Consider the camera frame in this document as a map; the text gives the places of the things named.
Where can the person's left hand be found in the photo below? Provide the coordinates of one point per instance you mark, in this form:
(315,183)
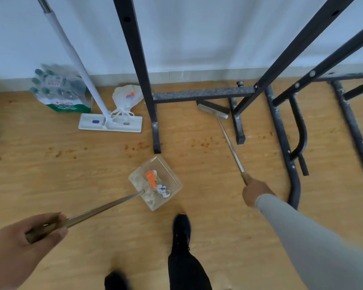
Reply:
(15,253)

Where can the person's right hand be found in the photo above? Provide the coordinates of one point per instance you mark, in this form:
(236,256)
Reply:
(255,190)

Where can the clear plastic dustpan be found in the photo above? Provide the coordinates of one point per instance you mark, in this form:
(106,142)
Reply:
(169,175)

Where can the white-blue paper scrap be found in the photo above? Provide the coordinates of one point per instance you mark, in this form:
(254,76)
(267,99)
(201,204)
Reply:
(162,190)

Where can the orange trash wrapper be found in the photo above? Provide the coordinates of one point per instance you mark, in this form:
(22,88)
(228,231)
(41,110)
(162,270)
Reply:
(151,178)

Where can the person's right leg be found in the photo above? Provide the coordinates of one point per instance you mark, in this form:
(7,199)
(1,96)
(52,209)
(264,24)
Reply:
(186,271)

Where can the black right shoe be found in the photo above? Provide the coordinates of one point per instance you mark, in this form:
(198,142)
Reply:
(181,232)

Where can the black shoe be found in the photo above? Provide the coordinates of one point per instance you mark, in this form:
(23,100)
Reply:
(116,280)
(181,232)

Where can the black left shoe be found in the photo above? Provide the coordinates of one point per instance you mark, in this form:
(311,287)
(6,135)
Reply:
(116,280)

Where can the crumpled white plastic bag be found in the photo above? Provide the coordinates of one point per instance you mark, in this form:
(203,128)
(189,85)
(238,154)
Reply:
(124,99)

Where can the shrink-wrapped pack of water bottles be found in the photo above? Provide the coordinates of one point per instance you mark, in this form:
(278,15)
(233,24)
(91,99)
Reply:
(60,93)

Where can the silver metal pole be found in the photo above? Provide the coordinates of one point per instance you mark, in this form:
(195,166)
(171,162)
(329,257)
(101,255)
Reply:
(72,57)

